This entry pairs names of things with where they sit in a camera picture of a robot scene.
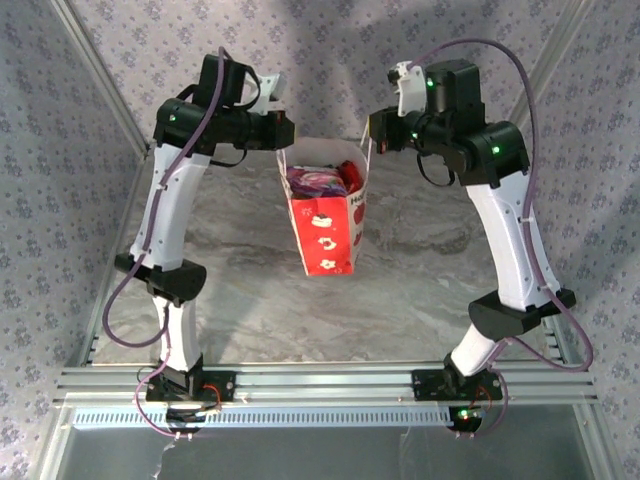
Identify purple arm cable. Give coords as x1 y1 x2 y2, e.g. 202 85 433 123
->
103 46 226 440
410 38 596 440

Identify large red assorted candy bag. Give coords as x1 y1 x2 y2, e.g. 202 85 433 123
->
339 159 362 194

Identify black left controller board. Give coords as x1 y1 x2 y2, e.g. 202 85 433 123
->
164 407 207 435

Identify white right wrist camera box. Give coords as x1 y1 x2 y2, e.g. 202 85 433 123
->
387 60 429 119

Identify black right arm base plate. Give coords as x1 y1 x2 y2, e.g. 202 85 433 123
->
411 368 505 402

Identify aluminium rail beam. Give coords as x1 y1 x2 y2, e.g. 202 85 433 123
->
53 363 600 407

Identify aluminium frame post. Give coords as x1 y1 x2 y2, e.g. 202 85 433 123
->
48 0 151 157
498 0 597 146

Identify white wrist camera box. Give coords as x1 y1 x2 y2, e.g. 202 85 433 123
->
247 73 287 114
387 60 429 119

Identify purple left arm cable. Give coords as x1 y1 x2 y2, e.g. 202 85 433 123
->
103 46 226 440

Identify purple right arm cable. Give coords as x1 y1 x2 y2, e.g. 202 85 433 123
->
410 38 596 440

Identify black controller board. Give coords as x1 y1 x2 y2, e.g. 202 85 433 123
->
164 407 207 435
446 405 485 434

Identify thin black right gripper cable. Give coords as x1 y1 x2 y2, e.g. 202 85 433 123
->
416 149 457 189

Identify black right controller board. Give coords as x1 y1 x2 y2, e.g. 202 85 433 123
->
446 405 485 434

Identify red and white paper bag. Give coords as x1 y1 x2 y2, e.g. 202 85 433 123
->
275 130 374 277

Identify aluminium frame leg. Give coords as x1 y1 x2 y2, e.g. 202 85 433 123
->
37 404 76 480
574 404 619 480

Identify purple Fox's candy bag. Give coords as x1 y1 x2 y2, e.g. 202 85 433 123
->
287 166 349 199

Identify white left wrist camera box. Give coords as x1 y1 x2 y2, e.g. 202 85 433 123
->
247 73 287 114

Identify white plastic strip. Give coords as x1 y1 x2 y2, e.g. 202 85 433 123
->
153 439 176 480

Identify white slotted cable duct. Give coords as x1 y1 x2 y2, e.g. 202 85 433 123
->
71 405 464 430

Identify thin black left gripper cable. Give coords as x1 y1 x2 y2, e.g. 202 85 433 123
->
208 148 247 169

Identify thin red wire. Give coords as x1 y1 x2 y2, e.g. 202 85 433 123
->
201 383 224 414
469 385 496 415

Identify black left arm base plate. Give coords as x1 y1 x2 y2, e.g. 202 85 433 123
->
144 368 237 404

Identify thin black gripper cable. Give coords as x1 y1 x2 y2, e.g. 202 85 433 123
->
416 149 457 189
208 148 247 169

